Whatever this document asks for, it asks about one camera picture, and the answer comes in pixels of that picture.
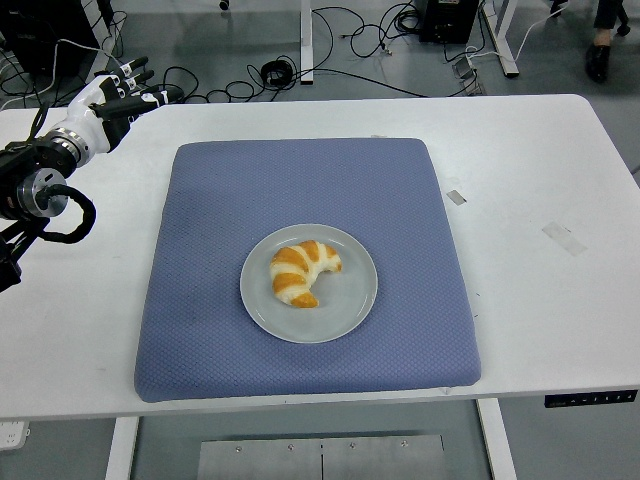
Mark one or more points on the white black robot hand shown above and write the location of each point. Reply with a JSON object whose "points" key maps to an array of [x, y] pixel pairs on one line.
{"points": [[85, 112]]}

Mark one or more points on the striped croissant bread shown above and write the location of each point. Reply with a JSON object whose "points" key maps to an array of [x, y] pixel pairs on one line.
{"points": [[295, 270]]}

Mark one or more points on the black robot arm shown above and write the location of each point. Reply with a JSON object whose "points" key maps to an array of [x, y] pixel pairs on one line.
{"points": [[20, 165]]}

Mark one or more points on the grey round plate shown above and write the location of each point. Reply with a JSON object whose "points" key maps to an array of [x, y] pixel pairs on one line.
{"points": [[340, 310]]}

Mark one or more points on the grey metal plate with screws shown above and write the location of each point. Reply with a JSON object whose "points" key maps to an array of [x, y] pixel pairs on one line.
{"points": [[260, 460]]}

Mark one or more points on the white desk leg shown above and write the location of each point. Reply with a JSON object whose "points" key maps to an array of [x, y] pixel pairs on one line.
{"points": [[306, 40], [107, 60], [505, 45]]}

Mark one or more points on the large black equipment box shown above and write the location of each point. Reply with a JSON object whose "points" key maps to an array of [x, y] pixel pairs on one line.
{"points": [[45, 30]]}

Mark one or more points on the blue quilted mat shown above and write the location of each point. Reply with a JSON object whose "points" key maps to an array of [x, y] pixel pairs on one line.
{"points": [[300, 175]]}

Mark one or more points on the white power strip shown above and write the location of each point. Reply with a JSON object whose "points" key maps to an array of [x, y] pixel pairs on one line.
{"points": [[12, 436]]}

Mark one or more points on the white table leg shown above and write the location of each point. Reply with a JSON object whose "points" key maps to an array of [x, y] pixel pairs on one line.
{"points": [[497, 445], [120, 450]]}

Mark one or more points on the black computer case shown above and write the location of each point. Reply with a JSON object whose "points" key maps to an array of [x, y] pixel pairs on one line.
{"points": [[450, 20]]}

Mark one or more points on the small clear tape piece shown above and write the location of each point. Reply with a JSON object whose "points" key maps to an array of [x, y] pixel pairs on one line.
{"points": [[456, 197]]}

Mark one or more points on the grey foot pedal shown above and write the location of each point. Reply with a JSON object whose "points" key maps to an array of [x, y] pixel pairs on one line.
{"points": [[469, 75]]}

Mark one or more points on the large clear tape piece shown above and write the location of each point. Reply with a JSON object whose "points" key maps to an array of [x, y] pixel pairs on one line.
{"points": [[564, 239]]}

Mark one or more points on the person's leg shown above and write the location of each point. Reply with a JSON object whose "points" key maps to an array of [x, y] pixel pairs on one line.
{"points": [[597, 60]]}

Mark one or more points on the black table control panel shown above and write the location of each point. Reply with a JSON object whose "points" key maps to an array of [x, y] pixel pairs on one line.
{"points": [[590, 399]]}

